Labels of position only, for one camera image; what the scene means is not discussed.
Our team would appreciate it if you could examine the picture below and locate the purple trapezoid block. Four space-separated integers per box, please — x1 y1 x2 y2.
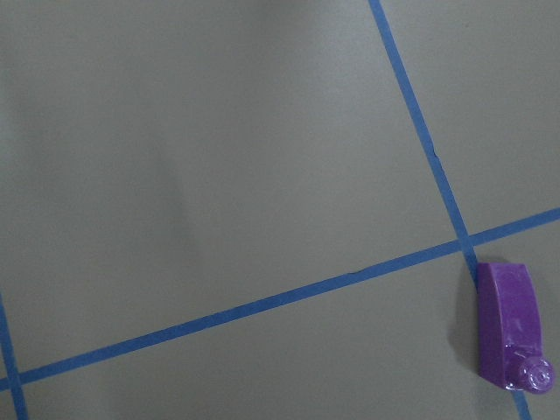
477 262 556 395

